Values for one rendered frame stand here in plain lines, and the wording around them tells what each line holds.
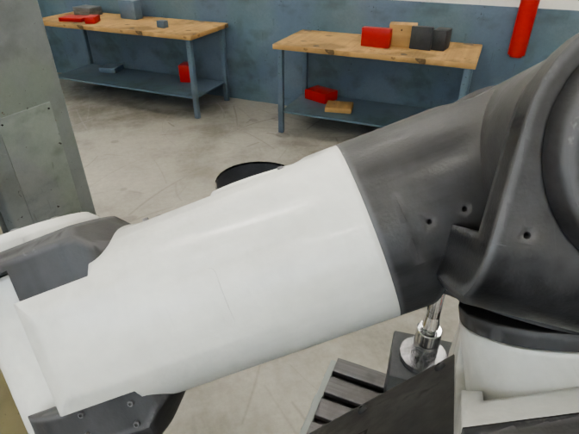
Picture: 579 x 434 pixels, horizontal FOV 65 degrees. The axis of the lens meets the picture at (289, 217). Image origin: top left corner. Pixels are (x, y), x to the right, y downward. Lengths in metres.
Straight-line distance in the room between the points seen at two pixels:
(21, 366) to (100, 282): 0.08
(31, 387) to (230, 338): 0.12
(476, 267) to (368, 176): 0.06
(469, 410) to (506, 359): 0.03
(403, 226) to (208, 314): 0.09
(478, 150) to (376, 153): 0.04
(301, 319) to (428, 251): 0.06
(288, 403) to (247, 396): 0.19
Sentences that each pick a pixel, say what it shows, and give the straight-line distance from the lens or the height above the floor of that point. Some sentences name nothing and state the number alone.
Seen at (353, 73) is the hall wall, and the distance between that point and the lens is 5.17.
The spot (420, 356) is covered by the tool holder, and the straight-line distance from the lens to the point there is 0.93.
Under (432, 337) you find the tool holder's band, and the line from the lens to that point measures 0.90.
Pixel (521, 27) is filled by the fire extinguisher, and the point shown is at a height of 1.06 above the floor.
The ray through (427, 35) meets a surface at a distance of 4.41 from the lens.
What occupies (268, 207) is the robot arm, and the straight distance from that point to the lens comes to 0.20.
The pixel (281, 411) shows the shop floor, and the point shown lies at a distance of 2.21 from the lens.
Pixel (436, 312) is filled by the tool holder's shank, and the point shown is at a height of 1.25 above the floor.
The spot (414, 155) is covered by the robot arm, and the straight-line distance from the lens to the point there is 0.20.
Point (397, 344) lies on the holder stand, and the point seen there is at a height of 1.11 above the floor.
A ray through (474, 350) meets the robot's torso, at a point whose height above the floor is 1.66.
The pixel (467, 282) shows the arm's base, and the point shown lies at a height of 1.73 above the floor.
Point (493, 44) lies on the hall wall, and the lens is 4.91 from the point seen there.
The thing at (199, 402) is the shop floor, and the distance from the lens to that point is 2.27.
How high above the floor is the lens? 1.83
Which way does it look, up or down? 33 degrees down
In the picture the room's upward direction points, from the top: straight up
